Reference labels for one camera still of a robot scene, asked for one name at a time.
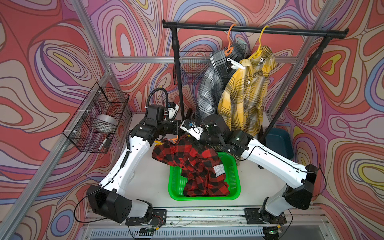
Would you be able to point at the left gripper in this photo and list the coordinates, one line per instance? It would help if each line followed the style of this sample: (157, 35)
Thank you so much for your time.
(175, 123)

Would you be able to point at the red black plaid shirt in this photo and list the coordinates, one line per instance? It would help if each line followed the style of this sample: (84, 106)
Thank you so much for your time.
(200, 164)

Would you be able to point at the orange hanger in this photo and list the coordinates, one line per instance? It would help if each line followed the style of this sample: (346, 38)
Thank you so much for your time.
(229, 48)
(173, 140)

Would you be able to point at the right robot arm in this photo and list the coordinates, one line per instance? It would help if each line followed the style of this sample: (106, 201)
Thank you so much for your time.
(299, 179)

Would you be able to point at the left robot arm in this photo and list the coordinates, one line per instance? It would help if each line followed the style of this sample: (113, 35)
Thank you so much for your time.
(108, 198)

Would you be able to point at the yellow hanger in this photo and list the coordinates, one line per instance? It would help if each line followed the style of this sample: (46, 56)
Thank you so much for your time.
(259, 42)

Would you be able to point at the green plastic basket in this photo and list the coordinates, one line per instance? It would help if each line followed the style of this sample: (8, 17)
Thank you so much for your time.
(177, 182)

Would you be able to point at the grey tape roll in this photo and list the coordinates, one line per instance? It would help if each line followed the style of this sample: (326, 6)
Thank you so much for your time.
(104, 124)

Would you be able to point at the yellow plaid shirt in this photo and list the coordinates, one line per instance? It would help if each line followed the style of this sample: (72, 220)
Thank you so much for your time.
(241, 104)

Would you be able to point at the grey plaid shirt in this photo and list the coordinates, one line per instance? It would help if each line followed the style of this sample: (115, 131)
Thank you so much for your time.
(216, 78)

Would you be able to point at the dark teal tray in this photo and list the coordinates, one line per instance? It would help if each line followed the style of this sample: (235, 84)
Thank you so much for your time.
(280, 142)

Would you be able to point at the teal clothespin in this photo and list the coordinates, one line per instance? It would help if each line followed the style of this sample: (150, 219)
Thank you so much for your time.
(241, 41)

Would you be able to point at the black clothes rack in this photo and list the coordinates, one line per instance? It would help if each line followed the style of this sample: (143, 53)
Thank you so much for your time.
(327, 36)

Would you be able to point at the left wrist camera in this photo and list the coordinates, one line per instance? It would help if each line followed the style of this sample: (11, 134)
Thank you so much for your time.
(173, 109)

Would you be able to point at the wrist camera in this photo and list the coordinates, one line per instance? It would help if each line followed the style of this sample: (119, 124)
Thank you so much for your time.
(173, 109)
(191, 128)

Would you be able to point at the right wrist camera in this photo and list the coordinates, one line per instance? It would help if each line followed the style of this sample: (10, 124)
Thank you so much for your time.
(191, 128)

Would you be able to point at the white marker in wire basket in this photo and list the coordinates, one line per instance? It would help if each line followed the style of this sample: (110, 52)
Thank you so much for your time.
(103, 142)

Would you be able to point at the black wire basket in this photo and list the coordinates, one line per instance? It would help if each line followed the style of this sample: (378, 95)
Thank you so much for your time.
(99, 100)

